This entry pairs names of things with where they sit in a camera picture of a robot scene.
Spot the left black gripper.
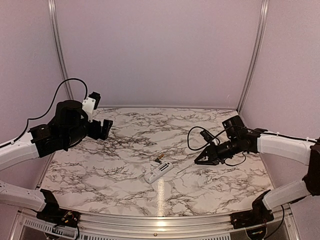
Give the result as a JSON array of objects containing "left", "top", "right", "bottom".
[{"left": 63, "top": 118, "right": 113, "bottom": 147}]

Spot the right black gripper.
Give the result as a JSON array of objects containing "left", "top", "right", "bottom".
[{"left": 195, "top": 136, "right": 241, "bottom": 165}]

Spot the clear handle screwdriver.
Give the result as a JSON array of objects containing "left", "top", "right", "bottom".
[{"left": 176, "top": 162, "right": 196, "bottom": 175}]

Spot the white remote control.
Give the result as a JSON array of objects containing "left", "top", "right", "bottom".
[{"left": 144, "top": 161, "right": 174, "bottom": 184}]

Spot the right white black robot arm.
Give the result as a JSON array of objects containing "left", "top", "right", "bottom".
[{"left": 194, "top": 115, "right": 320, "bottom": 224}]

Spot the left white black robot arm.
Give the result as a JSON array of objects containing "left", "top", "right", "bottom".
[{"left": 0, "top": 97, "right": 113, "bottom": 223}]

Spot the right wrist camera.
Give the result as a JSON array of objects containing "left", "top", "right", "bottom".
[{"left": 200, "top": 129, "right": 220, "bottom": 145}]

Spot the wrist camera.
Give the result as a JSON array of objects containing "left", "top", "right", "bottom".
[
  {"left": 82, "top": 91, "right": 101, "bottom": 123},
  {"left": 200, "top": 129, "right": 220, "bottom": 145}
]

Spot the right black camera cable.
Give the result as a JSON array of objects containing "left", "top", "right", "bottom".
[{"left": 187, "top": 126, "right": 226, "bottom": 151}]

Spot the black camera cable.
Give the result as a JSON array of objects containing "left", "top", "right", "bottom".
[
  {"left": 12, "top": 78, "right": 89, "bottom": 141},
  {"left": 187, "top": 126, "right": 226, "bottom": 151}
]

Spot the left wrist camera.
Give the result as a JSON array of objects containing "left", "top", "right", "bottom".
[{"left": 82, "top": 91, "right": 101, "bottom": 123}]

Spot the left black camera cable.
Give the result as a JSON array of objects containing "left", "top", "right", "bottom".
[{"left": 12, "top": 78, "right": 89, "bottom": 141}]

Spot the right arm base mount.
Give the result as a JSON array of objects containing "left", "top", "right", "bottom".
[{"left": 230, "top": 210, "right": 275, "bottom": 229}]

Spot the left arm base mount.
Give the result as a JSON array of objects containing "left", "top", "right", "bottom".
[{"left": 36, "top": 209, "right": 80, "bottom": 228}]

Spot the front aluminium frame rail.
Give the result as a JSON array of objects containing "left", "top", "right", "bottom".
[{"left": 9, "top": 205, "right": 300, "bottom": 240}]

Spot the left aluminium frame post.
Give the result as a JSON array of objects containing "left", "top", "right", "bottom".
[{"left": 47, "top": 0, "right": 77, "bottom": 101}]

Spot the aluminium frame post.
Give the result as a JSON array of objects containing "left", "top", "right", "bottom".
[
  {"left": 47, "top": 0, "right": 77, "bottom": 101},
  {"left": 236, "top": 0, "right": 270, "bottom": 115}
]

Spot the right aluminium frame post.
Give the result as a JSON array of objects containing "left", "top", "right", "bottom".
[{"left": 236, "top": 0, "right": 270, "bottom": 115}]

